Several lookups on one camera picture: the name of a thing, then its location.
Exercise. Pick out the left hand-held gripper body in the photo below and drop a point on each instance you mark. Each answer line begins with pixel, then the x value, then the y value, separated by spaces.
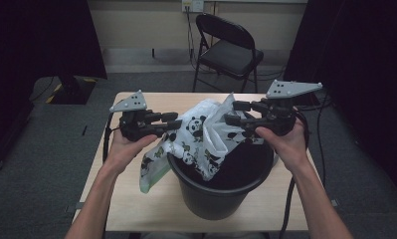
pixel 133 127

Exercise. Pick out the grey tape strip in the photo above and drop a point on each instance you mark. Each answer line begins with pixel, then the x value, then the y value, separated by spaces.
pixel 335 202
pixel 71 208

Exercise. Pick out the grey plastic trash bin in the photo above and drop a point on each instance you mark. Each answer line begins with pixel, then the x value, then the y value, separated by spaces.
pixel 216 199

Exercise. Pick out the black folding chair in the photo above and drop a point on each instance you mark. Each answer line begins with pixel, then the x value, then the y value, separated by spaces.
pixel 232 54

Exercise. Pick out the person's left hand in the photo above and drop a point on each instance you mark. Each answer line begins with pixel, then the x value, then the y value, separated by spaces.
pixel 123 152

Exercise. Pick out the black curtain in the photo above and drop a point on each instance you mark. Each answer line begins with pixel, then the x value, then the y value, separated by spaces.
pixel 37 49
pixel 368 83

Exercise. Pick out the white wall socket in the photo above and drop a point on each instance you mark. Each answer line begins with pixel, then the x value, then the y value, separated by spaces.
pixel 192 5

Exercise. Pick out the panda print trash bag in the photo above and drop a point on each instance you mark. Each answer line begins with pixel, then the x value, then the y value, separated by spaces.
pixel 202 139

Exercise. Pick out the black stand base striped tape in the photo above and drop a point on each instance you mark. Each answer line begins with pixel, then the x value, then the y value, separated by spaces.
pixel 71 91

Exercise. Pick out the person's right hand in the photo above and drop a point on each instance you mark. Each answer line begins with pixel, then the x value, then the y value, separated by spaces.
pixel 290 146

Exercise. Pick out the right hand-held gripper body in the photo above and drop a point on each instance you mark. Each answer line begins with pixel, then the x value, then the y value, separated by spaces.
pixel 280 116

